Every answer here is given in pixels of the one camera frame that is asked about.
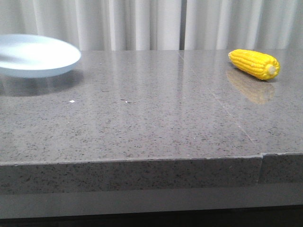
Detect yellow corn cob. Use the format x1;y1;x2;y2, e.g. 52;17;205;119
228;49;280;80

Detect light blue round plate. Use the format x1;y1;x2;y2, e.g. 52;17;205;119
0;34;81;78

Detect white pleated curtain right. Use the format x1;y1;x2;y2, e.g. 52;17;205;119
180;0;303;50

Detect white pleated curtain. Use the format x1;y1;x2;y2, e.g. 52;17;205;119
0;0;182;51
180;0;303;50

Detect white pleated curtain left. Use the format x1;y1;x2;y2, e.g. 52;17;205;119
0;0;182;51

